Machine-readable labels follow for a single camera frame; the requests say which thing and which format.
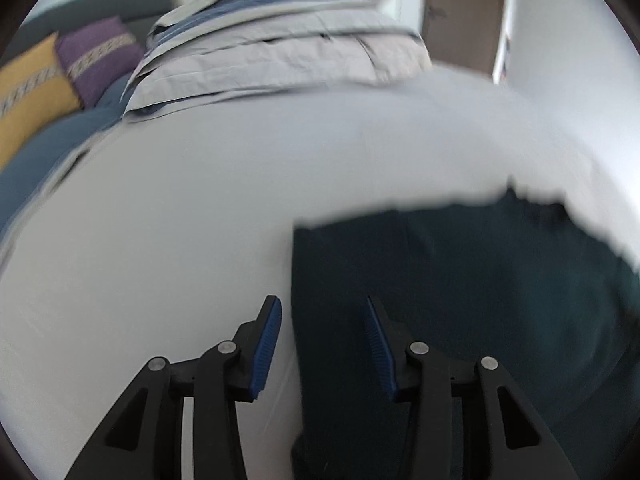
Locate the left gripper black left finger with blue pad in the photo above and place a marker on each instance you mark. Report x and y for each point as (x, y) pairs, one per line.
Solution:
(140, 436)

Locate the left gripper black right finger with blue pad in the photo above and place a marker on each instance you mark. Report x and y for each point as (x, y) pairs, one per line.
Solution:
(503, 435)

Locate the dark green knit sweater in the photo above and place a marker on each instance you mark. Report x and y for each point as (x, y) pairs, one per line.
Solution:
(512, 279)

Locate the white bed sheet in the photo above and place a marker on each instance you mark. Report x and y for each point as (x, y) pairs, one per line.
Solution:
(160, 237)

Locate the blue blanket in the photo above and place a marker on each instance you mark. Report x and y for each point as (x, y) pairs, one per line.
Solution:
(24, 175)

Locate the yellow patterned cushion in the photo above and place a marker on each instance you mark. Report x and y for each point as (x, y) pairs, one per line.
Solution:
(34, 92)

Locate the purple patterned cushion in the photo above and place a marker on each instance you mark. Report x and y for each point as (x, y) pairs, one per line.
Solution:
(96, 55)

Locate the grey folded duvet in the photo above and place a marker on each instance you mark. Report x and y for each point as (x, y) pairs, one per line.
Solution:
(282, 52)

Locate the brown wooden door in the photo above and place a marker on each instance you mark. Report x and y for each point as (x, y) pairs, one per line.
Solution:
(465, 33)

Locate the dark grey headboard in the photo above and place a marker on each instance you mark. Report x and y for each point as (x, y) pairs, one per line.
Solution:
(137, 15)

